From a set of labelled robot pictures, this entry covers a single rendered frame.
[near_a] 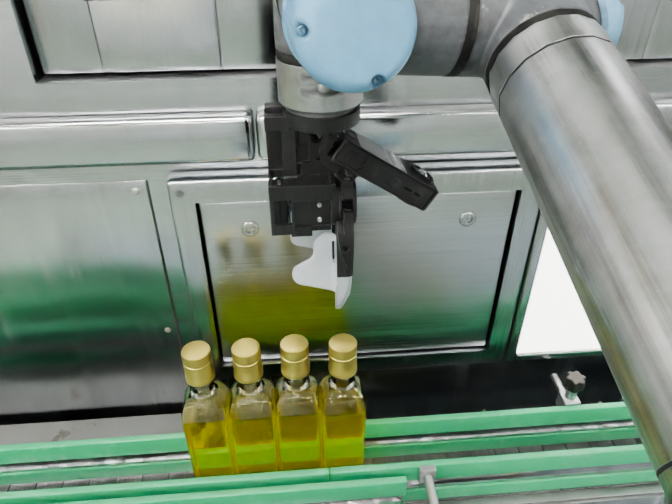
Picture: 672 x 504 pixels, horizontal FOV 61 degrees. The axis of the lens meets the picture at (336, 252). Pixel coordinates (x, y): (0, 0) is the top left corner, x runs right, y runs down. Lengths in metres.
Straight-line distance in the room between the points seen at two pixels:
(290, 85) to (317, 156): 0.08
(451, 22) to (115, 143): 0.44
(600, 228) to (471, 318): 0.60
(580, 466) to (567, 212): 0.64
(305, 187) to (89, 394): 0.62
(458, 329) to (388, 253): 0.19
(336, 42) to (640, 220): 0.19
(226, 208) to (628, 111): 0.51
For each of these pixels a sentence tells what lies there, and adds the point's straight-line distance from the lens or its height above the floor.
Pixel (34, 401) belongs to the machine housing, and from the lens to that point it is 1.06.
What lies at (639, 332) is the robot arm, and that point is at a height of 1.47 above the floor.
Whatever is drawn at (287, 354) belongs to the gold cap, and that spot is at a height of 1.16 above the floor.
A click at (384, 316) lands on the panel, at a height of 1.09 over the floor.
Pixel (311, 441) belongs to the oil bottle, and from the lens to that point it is 0.77.
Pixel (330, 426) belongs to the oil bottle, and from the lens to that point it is 0.75.
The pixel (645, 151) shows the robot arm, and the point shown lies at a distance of 0.30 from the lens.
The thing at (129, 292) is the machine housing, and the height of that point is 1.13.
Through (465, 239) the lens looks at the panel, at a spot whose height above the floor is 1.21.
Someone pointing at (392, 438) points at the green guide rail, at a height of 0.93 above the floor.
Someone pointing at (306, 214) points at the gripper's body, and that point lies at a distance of 0.53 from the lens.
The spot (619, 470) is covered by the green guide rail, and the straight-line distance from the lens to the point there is 0.96.
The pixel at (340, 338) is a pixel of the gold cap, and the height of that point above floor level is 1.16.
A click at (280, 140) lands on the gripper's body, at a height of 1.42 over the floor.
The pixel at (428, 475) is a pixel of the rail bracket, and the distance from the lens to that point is 0.82.
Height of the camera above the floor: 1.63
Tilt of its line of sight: 35 degrees down
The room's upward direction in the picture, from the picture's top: straight up
